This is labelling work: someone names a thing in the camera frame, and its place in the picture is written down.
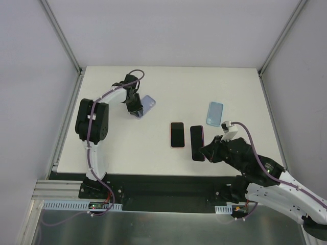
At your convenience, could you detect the lavender phone case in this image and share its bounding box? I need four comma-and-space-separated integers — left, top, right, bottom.
136, 95, 156, 119

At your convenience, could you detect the black phone pink edge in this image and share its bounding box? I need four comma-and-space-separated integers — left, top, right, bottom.
190, 125, 205, 162

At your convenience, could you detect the pink phone case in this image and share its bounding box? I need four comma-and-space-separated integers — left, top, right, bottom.
169, 121, 185, 150

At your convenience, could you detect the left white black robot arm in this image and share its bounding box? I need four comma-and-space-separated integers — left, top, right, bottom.
75, 69, 145, 199

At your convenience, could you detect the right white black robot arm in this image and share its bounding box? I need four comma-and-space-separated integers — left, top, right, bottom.
199, 136, 326, 241

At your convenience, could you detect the light blue phone case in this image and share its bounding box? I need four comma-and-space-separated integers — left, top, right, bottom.
206, 102, 223, 127

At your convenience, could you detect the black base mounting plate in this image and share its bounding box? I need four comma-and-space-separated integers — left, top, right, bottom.
78, 175, 246, 213

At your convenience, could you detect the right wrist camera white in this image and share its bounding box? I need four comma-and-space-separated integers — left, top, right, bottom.
221, 121, 238, 141

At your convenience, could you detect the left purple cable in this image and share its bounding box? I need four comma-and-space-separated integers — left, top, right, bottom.
40, 69, 145, 227

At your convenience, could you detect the right white cable duct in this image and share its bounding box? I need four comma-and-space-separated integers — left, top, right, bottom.
215, 205, 233, 215

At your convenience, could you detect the white cable duct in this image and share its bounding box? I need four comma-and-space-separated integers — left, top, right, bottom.
215, 205, 233, 215
43, 200, 111, 212

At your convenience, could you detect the right aluminium frame post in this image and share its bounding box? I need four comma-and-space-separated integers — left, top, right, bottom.
258, 0, 309, 76

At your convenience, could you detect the aluminium frame post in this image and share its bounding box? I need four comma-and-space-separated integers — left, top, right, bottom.
38, 0, 83, 75
258, 0, 309, 76

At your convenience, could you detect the left aluminium frame post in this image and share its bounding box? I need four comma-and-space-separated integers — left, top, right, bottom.
38, 0, 83, 75

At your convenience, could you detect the left white cable duct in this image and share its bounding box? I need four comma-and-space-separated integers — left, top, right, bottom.
43, 200, 111, 212

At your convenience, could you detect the aluminium front rail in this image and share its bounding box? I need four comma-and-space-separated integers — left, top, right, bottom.
32, 180, 82, 200

